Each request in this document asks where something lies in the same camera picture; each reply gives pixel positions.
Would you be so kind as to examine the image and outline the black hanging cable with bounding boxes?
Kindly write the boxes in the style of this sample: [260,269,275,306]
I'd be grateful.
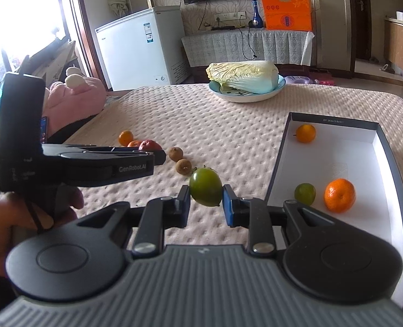
[240,29,258,60]

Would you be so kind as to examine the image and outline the person's left hand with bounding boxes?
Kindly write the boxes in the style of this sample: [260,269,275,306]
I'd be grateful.
[0,186,85,278]

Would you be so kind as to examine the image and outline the red plastic toy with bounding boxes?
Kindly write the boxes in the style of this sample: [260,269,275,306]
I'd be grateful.
[309,69,335,86]

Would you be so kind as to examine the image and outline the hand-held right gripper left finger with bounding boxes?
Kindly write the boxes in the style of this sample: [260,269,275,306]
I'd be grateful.
[75,184,192,256]

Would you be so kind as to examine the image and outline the white chest freezer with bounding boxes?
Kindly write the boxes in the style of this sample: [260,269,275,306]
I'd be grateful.
[95,7,188,92]

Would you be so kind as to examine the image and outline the dark wooden door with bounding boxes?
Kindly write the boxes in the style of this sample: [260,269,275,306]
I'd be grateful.
[353,0,372,60]

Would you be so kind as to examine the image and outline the brown window frame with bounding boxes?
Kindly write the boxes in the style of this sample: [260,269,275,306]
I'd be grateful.
[56,0,112,91]

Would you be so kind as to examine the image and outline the white lace cabinet cloth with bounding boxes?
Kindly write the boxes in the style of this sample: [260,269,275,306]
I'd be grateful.
[182,28,315,69]

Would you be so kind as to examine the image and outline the black television cable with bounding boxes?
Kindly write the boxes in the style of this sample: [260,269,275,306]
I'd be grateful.
[198,2,210,29]

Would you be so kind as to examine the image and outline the cardboard boxes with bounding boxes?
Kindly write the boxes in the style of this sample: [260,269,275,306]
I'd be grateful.
[17,39,83,86]

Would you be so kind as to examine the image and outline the napa cabbage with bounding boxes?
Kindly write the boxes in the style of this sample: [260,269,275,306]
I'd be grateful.
[206,60,280,95]

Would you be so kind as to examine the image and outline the pink plush toy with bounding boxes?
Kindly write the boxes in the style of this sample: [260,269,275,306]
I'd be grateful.
[43,66,107,137]

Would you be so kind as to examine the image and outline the white and blue plate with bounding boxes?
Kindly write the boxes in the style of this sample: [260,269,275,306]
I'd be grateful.
[208,74,286,103]

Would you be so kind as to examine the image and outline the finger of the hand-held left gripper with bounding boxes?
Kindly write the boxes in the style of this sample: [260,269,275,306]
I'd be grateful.
[133,148,167,166]

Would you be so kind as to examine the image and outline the large orange mandarin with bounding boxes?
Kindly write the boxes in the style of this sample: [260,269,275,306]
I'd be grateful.
[324,178,356,213]

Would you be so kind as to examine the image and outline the dark grey cardboard box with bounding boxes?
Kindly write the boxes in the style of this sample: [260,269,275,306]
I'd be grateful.
[264,112,403,317]

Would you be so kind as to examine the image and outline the green lime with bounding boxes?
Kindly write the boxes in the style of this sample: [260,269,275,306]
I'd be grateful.
[294,183,317,206]

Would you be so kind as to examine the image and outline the purple plastic toy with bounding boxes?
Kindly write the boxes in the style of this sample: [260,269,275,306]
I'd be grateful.
[285,75,313,86]

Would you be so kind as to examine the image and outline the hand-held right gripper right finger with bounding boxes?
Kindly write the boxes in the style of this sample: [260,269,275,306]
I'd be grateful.
[222,184,336,256]

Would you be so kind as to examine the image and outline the green tomato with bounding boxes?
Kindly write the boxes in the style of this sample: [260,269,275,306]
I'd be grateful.
[189,167,223,207]

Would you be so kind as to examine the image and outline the orange gift box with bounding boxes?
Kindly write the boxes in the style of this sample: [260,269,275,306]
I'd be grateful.
[259,0,314,32]

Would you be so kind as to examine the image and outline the wooden kitchen cabinet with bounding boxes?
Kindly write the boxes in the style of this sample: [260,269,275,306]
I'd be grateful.
[384,15,403,72]

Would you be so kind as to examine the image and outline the blue glass bottle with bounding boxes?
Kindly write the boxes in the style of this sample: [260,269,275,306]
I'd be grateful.
[248,0,264,29]

